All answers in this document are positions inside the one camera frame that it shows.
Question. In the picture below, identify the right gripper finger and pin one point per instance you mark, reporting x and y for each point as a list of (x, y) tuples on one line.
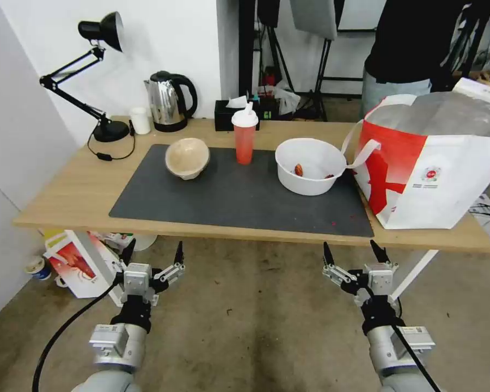
[(379, 254), (337, 272)]

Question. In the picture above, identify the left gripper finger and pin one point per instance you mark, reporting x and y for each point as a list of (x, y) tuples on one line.
[(129, 253), (172, 272)]

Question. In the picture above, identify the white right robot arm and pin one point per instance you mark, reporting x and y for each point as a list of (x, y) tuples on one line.
[(392, 357)]

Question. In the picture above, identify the red and white takeout bag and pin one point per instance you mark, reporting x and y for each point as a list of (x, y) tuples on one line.
[(441, 183)]

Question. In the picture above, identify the white plastic bag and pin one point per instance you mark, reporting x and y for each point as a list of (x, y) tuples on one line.
[(288, 98)]

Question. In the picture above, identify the white disposable bowl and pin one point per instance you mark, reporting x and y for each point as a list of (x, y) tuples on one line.
[(145, 241)]

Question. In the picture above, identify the white table leg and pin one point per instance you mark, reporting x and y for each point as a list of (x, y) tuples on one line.
[(412, 274)]

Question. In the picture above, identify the white and red carton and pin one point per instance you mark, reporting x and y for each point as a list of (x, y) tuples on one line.
[(79, 263)]

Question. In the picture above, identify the dark grey table mat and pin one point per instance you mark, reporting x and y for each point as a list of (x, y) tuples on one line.
[(228, 204)]

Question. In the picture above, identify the white yoghurt tub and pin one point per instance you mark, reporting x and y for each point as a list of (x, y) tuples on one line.
[(38, 269)]

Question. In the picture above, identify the large white plastic bowl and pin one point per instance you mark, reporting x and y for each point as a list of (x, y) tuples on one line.
[(306, 183)]

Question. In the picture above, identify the red-brown food scrap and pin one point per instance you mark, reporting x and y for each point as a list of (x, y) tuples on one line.
[(299, 170)]

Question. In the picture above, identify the beige paper bowl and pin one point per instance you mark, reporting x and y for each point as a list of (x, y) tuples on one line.
[(188, 157)]

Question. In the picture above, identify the black desk lamp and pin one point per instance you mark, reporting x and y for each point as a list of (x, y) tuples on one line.
[(110, 132)]

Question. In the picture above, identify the small white cup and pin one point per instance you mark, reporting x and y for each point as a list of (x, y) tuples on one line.
[(140, 122)]

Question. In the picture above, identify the red cup with white lid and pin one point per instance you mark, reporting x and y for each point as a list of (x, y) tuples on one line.
[(245, 143)]

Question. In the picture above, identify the steel electric kettle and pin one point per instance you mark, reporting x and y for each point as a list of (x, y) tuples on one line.
[(165, 102)]

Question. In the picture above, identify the black tissue box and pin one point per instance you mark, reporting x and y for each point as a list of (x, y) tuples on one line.
[(223, 121)]

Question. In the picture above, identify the black device with green display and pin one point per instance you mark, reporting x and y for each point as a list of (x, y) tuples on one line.
[(267, 110)]

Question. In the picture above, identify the white tissue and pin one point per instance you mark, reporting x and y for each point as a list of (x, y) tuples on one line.
[(236, 102)]

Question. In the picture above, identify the white cardboard box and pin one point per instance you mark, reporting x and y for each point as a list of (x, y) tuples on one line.
[(482, 92)]

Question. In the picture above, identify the person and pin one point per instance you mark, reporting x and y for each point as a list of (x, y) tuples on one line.
[(408, 41)]

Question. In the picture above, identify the black tripod stand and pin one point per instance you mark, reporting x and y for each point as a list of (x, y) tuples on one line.
[(278, 53)]

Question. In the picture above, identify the grey reflector panel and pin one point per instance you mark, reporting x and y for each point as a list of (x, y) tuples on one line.
[(314, 18)]

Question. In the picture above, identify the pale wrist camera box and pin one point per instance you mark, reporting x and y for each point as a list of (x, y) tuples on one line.
[(379, 278), (138, 279)]

